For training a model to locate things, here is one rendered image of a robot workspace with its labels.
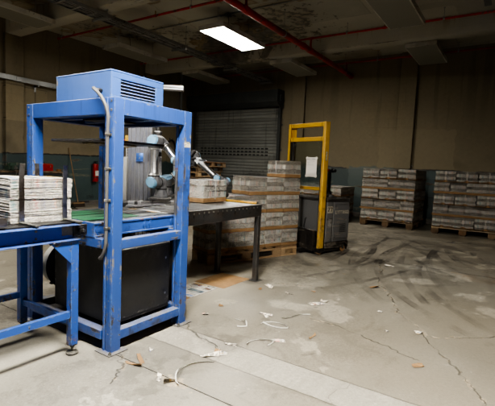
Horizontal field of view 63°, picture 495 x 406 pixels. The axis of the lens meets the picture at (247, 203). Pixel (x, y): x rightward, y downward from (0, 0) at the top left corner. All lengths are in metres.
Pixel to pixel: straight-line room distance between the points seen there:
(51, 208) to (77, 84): 0.87
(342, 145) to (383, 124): 1.20
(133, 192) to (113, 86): 2.00
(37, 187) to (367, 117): 9.69
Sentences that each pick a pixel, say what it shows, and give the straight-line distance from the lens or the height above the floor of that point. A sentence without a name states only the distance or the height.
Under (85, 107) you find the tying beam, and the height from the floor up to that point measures 1.50.
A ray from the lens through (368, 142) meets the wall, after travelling 11.31.
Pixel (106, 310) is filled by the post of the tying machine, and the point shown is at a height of 0.26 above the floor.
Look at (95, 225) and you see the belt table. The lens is 2.66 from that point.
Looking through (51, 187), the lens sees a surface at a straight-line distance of 2.69.
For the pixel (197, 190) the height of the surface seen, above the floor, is 0.92.
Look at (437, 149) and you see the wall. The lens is 10.92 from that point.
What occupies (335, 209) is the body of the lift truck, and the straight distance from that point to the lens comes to 5.98.
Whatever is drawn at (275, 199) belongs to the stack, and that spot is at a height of 0.78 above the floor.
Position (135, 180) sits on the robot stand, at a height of 0.99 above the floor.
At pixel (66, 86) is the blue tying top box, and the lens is 3.15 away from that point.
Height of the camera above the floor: 1.17
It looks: 5 degrees down
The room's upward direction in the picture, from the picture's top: 3 degrees clockwise
